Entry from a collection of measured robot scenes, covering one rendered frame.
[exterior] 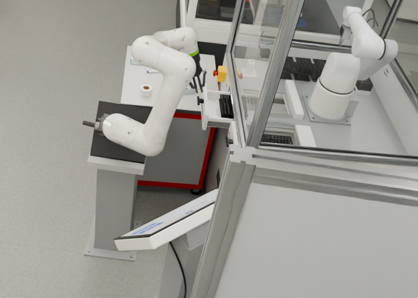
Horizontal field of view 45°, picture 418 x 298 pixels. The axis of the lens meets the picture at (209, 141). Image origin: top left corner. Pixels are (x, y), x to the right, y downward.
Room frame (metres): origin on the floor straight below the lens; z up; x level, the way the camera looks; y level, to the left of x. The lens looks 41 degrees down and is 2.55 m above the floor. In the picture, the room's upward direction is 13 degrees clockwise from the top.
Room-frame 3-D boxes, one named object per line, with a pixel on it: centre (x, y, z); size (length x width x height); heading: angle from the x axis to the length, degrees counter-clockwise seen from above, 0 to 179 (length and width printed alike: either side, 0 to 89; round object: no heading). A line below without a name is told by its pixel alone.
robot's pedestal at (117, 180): (1.90, 0.44, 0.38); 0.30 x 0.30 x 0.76; 6
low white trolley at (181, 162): (2.62, 0.31, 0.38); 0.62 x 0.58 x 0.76; 12
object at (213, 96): (2.29, -0.14, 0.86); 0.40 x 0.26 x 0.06; 102
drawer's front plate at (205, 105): (2.25, 0.07, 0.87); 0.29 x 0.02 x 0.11; 12
